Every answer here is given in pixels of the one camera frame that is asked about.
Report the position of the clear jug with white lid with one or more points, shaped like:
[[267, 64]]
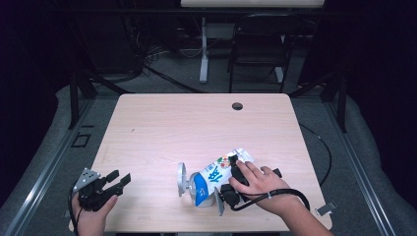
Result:
[[181, 180]]

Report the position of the person's left hand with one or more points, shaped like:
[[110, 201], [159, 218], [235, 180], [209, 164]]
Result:
[[90, 224]]

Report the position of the black metal stand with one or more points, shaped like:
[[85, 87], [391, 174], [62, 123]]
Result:
[[74, 98], [342, 105]]

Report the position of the small grey floor tape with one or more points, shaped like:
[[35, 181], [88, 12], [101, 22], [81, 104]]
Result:
[[66, 213]]

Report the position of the black folding chair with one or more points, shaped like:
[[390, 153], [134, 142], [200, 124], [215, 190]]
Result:
[[262, 46]]

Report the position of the grey metal bracket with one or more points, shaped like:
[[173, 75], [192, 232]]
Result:
[[327, 208]]

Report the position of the white and blue milk bag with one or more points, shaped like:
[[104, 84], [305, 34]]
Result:
[[213, 178]]

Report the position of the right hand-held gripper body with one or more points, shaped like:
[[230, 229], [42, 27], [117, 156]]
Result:
[[229, 196]]

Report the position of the white desk with white legs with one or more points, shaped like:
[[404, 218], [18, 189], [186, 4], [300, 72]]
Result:
[[204, 49]]

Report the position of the aluminium floor rail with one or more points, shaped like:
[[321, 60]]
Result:
[[49, 170], [357, 164]]

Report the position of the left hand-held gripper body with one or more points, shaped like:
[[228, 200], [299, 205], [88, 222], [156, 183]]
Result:
[[93, 198]]

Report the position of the person's right hand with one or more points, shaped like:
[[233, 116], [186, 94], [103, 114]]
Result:
[[265, 187]]

